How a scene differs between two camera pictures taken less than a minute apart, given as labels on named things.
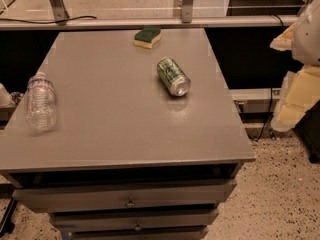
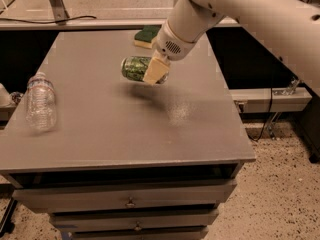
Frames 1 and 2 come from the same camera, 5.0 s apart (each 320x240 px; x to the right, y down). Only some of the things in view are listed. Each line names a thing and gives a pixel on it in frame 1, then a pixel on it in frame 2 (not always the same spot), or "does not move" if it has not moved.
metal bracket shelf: (255, 100) does not move
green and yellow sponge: (148, 37) does not move
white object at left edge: (5, 97) does not move
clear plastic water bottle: (41, 107) does not move
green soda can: (173, 77) -> (135, 68)
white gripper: (308, 39) -> (172, 43)
